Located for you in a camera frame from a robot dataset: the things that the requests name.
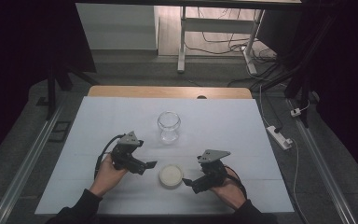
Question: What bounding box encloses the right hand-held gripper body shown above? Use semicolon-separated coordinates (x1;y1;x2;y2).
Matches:
190;149;232;195

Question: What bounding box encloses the clear glass jar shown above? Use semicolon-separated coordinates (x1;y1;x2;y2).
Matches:
157;110;182;146

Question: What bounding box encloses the black rectangular floor frame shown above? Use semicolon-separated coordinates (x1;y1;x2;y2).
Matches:
48;120;73;144

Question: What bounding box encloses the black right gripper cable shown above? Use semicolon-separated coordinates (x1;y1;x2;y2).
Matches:
223;163;249;201

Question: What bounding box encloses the white table cover sheet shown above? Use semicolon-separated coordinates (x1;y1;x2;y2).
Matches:
34;95;295;217

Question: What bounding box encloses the tangle of floor cables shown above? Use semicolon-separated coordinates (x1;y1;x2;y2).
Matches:
185;7;278;64

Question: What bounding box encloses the white desk frame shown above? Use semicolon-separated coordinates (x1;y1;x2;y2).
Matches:
176;6;267;76

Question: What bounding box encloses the white power strip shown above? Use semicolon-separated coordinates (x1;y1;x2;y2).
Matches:
266;125;294;151

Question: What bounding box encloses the black metal stand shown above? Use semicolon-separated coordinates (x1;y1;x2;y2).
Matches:
35;60;101;121
251;12;335;129

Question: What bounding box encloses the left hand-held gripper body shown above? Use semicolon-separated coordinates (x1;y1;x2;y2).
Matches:
109;131;149;175

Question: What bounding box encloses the aluminium floor rail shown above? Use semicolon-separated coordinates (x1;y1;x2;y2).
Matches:
287;98;358;224
0;102;65;224

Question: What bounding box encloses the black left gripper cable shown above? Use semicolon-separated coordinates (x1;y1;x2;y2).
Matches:
93;133;127;180

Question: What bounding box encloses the person's right hand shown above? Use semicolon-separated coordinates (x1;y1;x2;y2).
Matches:
209;173;248;211

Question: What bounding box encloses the cream round jar lid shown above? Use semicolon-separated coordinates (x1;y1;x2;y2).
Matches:
158;163;185;190

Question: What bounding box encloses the white power strip cable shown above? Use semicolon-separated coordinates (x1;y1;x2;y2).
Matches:
258;84;300;203

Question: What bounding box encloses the person's left hand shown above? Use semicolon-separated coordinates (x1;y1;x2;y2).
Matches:
89;153;129;198

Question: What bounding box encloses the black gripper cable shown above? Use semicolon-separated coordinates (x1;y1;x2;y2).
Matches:
223;163;249;201
93;133;127;180

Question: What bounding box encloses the black curtain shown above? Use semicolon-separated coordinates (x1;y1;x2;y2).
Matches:
301;0;358;189
0;0;98;171

